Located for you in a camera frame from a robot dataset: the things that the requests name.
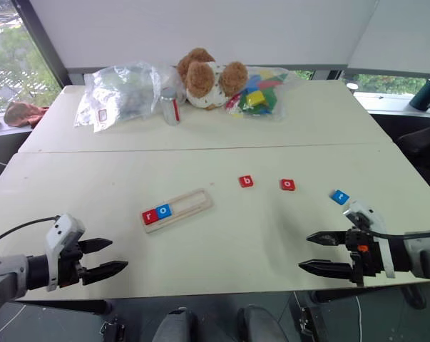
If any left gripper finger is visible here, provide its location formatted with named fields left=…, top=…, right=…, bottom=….
left=82, top=260, right=129, bottom=286
left=79, top=237, right=114, bottom=255

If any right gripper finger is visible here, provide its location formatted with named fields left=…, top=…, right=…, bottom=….
left=305, top=230, right=349, bottom=247
left=297, top=259, right=355, bottom=283

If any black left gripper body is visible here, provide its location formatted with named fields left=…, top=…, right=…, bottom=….
left=56, top=239, right=88, bottom=288

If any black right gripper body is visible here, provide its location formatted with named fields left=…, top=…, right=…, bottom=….
left=344, top=227, right=384, bottom=287

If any blue letter tile t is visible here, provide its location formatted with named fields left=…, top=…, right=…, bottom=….
left=329, top=189, right=351, bottom=206

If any red letter tile r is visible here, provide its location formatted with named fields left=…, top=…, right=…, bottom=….
left=141, top=209, right=160, bottom=227

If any blue letter tile o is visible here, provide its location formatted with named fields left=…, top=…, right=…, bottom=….
left=155, top=203, right=175, bottom=220

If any wooden letter tray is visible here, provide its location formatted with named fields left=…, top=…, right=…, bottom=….
left=140, top=187, right=215, bottom=234

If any clear bag of coloured blocks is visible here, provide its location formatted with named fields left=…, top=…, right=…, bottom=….
left=224, top=65, right=291, bottom=123

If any black table clamp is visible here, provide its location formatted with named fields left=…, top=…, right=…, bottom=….
left=297, top=306, right=317, bottom=342
left=99, top=319, right=127, bottom=342

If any dark grey rounded shape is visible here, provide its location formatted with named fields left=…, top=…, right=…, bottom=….
left=151, top=307, right=200, bottom=342

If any black office chair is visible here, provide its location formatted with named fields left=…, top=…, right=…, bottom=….
left=395, top=120, right=430, bottom=177

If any pink crumpled cloth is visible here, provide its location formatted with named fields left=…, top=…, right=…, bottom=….
left=3, top=100, right=50, bottom=130

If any small can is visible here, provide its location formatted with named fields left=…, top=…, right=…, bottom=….
left=159, top=87, right=182, bottom=127

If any clear crumpled plastic bag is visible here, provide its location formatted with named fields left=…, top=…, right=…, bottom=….
left=73, top=61, right=182, bottom=134

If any yellow toy block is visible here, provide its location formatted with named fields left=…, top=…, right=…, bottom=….
left=245, top=90, right=266, bottom=107

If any dark green mug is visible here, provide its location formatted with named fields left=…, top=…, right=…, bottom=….
left=409, top=78, right=430, bottom=111

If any brown white plush dog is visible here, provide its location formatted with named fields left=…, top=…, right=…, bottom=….
left=175, top=47, right=250, bottom=110

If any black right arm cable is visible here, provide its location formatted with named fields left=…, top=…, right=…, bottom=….
left=363, top=227, right=409, bottom=240

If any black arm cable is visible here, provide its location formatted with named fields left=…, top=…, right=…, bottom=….
left=363, top=227, right=409, bottom=240
left=0, top=214, right=61, bottom=251

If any black table frame bar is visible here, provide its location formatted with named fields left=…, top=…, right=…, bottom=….
left=309, top=284, right=428, bottom=310

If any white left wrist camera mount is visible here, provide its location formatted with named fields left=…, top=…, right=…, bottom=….
left=44, top=213, right=86, bottom=293

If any thin white cable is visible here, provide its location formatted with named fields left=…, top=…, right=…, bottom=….
left=354, top=294, right=364, bottom=342

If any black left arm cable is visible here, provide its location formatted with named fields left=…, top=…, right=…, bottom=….
left=0, top=214, right=61, bottom=251

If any black window frame post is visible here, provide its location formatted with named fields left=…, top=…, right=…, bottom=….
left=12, top=0, right=72, bottom=87

